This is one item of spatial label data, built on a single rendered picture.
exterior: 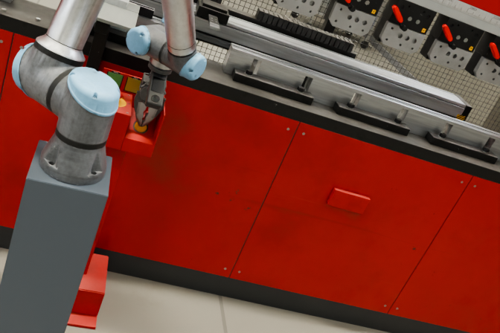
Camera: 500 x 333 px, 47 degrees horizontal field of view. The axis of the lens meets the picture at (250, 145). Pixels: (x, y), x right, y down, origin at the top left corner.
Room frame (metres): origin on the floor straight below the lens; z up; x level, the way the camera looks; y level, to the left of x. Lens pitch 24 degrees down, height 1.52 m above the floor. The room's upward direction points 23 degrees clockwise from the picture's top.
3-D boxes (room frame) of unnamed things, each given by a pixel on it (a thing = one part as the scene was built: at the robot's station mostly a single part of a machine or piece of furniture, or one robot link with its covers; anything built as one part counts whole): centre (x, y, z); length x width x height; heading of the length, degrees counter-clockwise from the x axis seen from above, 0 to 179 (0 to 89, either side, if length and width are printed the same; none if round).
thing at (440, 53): (2.17, -0.53, 1.24); 0.15 x 0.09 x 0.17; 106
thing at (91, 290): (1.57, 0.38, 0.06); 0.25 x 0.20 x 0.12; 19
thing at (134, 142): (1.60, 0.39, 0.75); 0.20 x 0.16 x 0.18; 109
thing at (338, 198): (1.98, -0.42, 0.59); 0.15 x 0.02 x 0.07; 106
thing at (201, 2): (2.10, 0.31, 1.01); 0.26 x 0.12 x 0.05; 16
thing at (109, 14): (1.71, 0.56, 1.00); 0.26 x 0.18 x 0.01; 16
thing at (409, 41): (2.12, -0.33, 1.24); 0.15 x 0.09 x 0.17; 106
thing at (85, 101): (1.16, 0.37, 0.94); 0.13 x 0.12 x 0.14; 68
